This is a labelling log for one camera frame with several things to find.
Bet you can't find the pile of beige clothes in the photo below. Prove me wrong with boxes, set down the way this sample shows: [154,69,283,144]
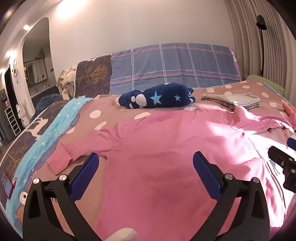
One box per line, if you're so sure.
[56,68,77,100]

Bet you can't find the pink long-sleeve shirt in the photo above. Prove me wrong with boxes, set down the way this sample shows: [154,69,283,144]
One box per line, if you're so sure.
[46,108,296,241]

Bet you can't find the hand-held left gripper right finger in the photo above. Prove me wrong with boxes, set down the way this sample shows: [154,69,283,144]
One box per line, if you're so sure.
[192,152,270,241]

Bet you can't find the red flat case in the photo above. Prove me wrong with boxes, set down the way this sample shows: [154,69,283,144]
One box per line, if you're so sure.
[0,171,18,200]

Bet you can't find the wall mirror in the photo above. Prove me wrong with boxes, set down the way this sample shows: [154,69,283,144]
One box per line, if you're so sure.
[24,57,46,86]

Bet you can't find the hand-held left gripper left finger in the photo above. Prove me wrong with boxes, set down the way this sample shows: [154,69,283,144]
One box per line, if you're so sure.
[22,152,102,241]

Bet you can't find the purple plaid pillow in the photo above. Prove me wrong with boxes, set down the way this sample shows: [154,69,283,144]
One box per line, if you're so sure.
[109,43,243,95]

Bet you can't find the stack of folded pale clothes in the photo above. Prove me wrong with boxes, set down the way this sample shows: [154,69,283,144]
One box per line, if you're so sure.
[201,92,260,111]

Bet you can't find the white wire rack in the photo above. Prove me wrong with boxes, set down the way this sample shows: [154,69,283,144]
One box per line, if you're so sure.
[3,107,22,138]

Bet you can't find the black floor lamp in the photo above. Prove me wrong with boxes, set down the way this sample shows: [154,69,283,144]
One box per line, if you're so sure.
[256,14,268,77]

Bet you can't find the dark blue knit blanket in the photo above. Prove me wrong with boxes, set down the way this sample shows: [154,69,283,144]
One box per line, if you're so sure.
[34,93,63,114]

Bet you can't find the white cat figurine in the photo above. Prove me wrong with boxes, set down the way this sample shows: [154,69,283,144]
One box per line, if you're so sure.
[16,103,30,127]

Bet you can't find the green pillow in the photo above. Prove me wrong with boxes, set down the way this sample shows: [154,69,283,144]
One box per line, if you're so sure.
[246,74,285,96]

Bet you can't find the blue and brown deer quilt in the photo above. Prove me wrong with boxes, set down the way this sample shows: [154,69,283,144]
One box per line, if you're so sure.
[0,97,93,220]

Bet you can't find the navy star plush cloth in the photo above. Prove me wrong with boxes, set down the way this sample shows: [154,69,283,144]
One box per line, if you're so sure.
[116,82,196,110]

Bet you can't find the person's left hand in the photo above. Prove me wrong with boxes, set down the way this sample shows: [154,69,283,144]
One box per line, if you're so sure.
[108,228,138,241]

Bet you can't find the beige curtain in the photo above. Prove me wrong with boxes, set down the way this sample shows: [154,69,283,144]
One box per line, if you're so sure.
[225,0,296,102]

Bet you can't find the pink polka dot blanket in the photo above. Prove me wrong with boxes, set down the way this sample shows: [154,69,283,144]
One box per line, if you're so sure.
[30,81,296,241]

